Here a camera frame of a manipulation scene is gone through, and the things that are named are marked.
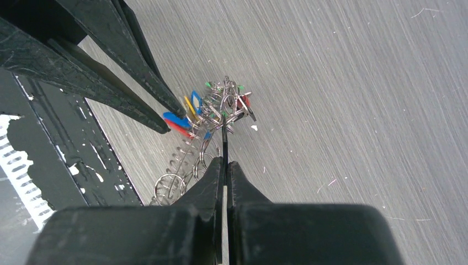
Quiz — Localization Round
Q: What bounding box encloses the blue key tag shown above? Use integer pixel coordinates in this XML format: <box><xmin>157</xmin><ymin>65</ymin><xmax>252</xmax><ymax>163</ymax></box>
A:
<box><xmin>162</xmin><ymin>112</ymin><xmax>191</xmax><ymax>129</ymax></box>

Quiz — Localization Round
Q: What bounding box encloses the large metal keyring disc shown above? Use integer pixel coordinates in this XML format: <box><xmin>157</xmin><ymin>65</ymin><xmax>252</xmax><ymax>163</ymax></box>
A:
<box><xmin>150</xmin><ymin>76</ymin><xmax>256</xmax><ymax>206</ymax></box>

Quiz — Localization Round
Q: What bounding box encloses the white slotted cable duct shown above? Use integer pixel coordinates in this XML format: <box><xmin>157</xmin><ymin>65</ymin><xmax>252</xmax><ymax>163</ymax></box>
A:
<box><xmin>1</xmin><ymin>115</ymin><xmax>54</xmax><ymax>231</ymax></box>

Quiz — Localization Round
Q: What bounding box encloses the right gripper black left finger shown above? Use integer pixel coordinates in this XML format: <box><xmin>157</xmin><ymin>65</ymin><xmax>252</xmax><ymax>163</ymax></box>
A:
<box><xmin>26</xmin><ymin>157</ymin><xmax>224</xmax><ymax>264</ymax></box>

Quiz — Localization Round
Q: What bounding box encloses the yellow key tag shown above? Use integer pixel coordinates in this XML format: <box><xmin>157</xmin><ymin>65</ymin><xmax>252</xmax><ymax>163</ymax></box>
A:
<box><xmin>184</xmin><ymin>96</ymin><xmax>199</xmax><ymax>123</ymax></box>

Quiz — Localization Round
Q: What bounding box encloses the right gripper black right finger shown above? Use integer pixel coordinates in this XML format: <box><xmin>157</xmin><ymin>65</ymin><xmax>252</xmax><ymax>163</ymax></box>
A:
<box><xmin>227</xmin><ymin>161</ymin><xmax>403</xmax><ymax>264</ymax></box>

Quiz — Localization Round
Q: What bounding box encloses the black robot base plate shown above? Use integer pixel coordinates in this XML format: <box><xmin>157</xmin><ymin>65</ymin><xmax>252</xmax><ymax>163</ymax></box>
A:
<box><xmin>1</xmin><ymin>70</ymin><xmax>142</xmax><ymax>234</ymax></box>

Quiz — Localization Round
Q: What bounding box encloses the red key tag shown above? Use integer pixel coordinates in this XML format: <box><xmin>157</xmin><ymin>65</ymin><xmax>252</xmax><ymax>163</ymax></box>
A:
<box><xmin>164</xmin><ymin>119</ymin><xmax>194</xmax><ymax>139</ymax></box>

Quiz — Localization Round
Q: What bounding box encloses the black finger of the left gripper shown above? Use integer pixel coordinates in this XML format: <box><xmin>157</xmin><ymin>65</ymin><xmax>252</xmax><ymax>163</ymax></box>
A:
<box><xmin>1</xmin><ymin>19</ymin><xmax>170</xmax><ymax>134</ymax></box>
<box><xmin>58</xmin><ymin>1</ymin><xmax>186</xmax><ymax>118</ymax></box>

